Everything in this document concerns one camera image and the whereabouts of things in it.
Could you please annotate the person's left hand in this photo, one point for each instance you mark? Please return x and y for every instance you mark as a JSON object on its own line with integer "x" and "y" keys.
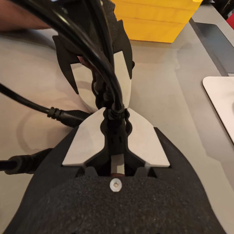
{"x": 83, "y": 60}

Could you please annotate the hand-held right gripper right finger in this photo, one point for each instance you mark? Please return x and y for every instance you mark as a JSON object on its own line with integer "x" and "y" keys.
{"x": 148, "y": 144}

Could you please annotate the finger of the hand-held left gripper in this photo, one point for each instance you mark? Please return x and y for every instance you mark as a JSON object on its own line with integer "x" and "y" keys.
{"x": 123, "y": 78}
{"x": 82, "y": 82}

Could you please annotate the yellow plastic bin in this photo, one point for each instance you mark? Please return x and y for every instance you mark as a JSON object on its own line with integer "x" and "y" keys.
{"x": 155, "y": 22}

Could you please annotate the person's left forearm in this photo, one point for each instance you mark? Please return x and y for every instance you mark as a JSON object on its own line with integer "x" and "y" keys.
{"x": 18, "y": 16}

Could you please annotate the black power strip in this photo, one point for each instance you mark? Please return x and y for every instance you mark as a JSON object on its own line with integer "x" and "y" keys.
{"x": 117, "y": 142}

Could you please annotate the grey desk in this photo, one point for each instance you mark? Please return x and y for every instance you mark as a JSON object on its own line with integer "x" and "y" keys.
{"x": 173, "y": 91}

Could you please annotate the white stand with flat base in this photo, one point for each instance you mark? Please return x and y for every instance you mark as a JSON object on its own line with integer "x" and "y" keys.
{"x": 219, "y": 102}

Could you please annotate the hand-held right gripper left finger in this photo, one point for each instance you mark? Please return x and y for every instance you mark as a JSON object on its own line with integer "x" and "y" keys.
{"x": 87, "y": 144}

